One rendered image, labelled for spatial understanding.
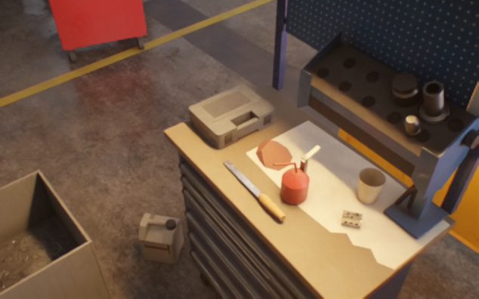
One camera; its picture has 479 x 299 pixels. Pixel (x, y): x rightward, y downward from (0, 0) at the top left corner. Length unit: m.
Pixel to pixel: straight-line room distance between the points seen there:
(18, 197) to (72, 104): 1.41
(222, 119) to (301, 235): 0.52
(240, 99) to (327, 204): 0.53
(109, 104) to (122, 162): 0.64
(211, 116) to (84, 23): 2.38
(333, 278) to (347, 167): 0.43
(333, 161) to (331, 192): 0.15
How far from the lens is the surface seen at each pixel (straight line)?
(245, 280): 1.73
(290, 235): 1.38
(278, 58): 1.82
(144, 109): 3.40
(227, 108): 1.69
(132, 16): 3.92
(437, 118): 1.30
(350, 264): 1.35
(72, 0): 3.80
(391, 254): 1.40
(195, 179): 1.65
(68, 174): 3.04
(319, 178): 1.54
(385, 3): 1.40
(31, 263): 2.27
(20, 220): 2.42
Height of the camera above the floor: 2.06
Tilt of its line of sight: 42 degrees down
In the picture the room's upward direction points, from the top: straight up
